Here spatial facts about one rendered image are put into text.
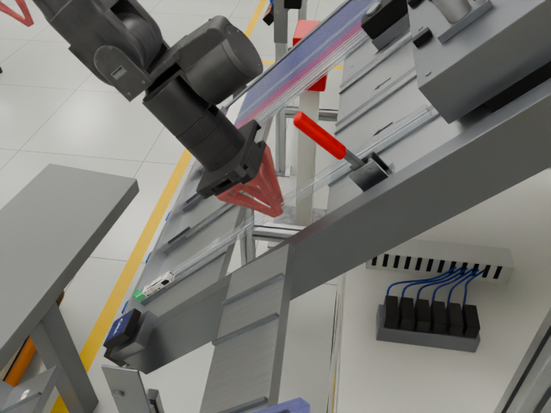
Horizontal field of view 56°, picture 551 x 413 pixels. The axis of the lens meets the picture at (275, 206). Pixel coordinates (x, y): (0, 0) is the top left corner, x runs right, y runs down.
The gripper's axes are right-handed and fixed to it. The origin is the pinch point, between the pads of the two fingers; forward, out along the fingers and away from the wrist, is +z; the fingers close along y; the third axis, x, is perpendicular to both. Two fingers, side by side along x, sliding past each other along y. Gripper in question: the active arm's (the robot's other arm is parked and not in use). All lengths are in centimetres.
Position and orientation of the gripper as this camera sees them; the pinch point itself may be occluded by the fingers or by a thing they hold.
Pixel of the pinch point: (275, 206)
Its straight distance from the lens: 62.7
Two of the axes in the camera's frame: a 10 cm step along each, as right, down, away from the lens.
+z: 6.2, 6.6, 4.3
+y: 1.5, -6.3, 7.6
